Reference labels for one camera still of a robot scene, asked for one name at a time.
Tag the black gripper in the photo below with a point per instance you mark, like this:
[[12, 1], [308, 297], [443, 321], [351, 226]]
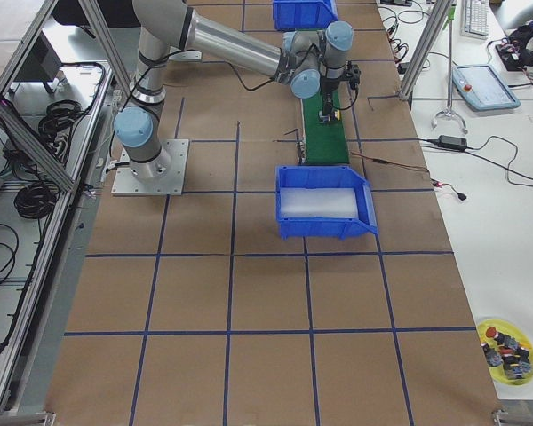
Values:
[[328, 93]]

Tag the yellow push button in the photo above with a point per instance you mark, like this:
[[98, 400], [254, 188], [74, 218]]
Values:
[[330, 118]]

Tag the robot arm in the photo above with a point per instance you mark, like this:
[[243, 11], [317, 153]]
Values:
[[175, 40]]

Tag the yellow plate of buttons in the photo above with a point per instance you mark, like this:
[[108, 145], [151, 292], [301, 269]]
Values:
[[507, 350]]

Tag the green conveyor belt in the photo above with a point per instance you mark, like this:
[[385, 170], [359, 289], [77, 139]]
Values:
[[322, 144]]

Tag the blue bin on right side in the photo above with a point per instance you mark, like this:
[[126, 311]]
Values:
[[312, 177]]

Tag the blue bin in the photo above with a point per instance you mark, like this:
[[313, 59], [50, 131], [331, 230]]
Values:
[[303, 14], [312, 177]]

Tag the white foam pad right bin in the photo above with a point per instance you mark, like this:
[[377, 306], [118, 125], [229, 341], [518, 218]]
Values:
[[318, 202]]

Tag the blue bin on left side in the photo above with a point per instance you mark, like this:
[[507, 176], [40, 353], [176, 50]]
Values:
[[303, 14]]

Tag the black power adapter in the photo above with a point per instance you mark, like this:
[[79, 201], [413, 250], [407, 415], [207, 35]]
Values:
[[452, 143]]

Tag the teach pendant tablet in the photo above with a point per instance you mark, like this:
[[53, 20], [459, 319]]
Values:
[[482, 88]]

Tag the aluminium frame post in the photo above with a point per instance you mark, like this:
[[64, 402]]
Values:
[[425, 43]]

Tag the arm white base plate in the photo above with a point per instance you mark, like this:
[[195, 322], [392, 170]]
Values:
[[163, 176]]

